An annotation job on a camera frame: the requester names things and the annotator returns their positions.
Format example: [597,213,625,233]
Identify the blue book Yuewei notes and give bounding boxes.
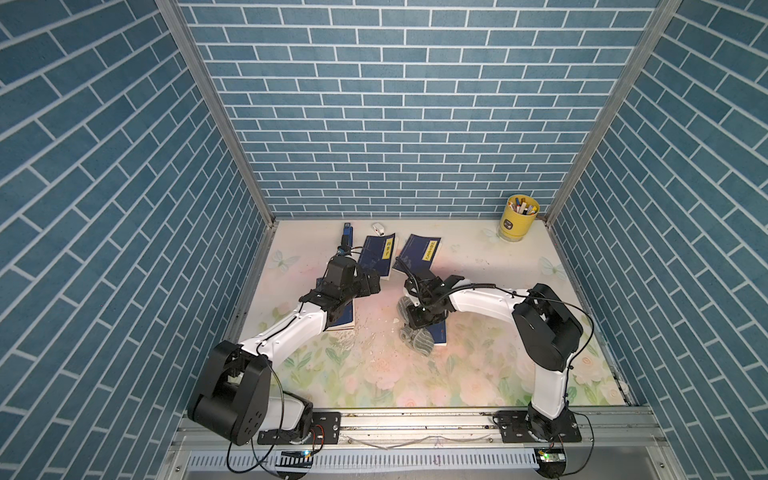
[394,234,441,276]

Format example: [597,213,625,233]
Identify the blue book Hanfeizi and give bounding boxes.
[358,234,396,279]

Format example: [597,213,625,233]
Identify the yellow pen holder cup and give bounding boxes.
[498,194,540,242]

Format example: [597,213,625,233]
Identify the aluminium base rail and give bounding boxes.
[158,406,684,479]

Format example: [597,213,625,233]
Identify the blue black stapler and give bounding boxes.
[338,222,353,255]

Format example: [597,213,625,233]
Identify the grey striped cleaning cloth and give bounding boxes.
[397,295,438,358]

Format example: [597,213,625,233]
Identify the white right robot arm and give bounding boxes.
[398,271,583,442]

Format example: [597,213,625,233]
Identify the blue book Mengxi notes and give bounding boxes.
[315,278,354,331]

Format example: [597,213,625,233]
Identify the blue book Zhuangzi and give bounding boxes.
[427,322,447,346]

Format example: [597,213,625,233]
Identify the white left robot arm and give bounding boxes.
[187,255,381,446]

